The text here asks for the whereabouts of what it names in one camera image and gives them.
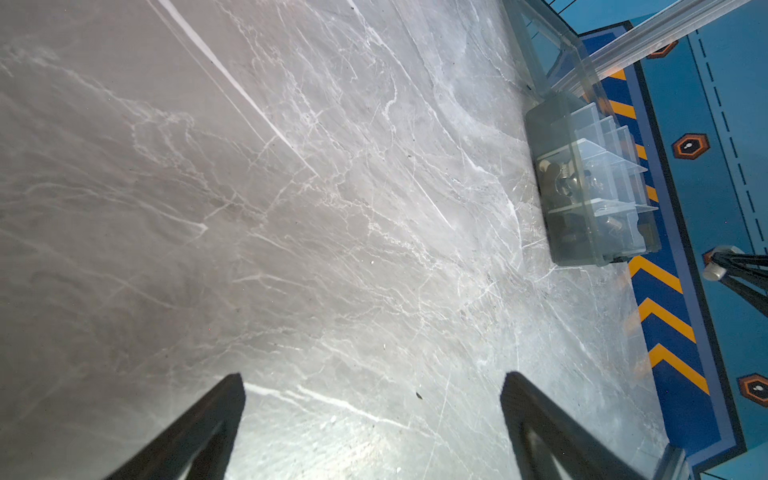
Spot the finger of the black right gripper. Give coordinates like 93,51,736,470
719,274,768,316
711,251,767,278

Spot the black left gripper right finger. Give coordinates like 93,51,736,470
500,372,642,479

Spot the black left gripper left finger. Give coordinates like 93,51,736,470
108,373,246,479

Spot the silver hex bolt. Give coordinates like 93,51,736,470
702,245,743,282

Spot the silver wing nut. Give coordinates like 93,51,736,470
537,160,587,206

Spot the grey compartment organizer box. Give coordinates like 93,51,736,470
504,1,661,267

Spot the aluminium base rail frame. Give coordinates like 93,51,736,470
652,444,694,480

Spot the aluminium right corner post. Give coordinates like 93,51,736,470
548,0,747,96

